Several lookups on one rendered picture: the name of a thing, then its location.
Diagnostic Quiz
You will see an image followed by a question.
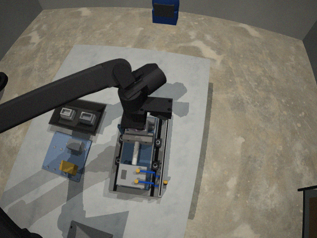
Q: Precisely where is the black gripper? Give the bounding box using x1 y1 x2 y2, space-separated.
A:
120 102 146 132

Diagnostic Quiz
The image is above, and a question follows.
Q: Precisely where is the yellow rectangular block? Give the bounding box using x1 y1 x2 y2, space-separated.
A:
59 160 78 175

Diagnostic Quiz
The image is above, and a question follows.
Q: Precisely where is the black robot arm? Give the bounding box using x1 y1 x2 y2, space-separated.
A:
0 59 173 238

